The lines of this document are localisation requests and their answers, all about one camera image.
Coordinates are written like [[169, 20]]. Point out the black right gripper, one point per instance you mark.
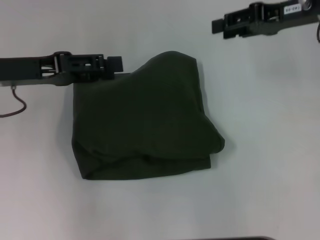
[[287, 17]]

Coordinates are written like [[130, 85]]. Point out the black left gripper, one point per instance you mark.
[[25, 70]]

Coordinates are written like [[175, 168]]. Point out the dark green FREE T-shirt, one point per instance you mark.
[[145, 120]]

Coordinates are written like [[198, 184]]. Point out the small silver gripper plug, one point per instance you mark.
[[307, 4]]

